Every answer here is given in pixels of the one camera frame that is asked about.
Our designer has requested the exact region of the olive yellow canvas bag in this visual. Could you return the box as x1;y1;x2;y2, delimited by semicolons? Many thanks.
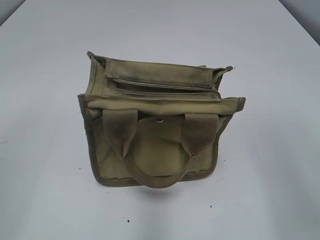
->
78;52;246;189

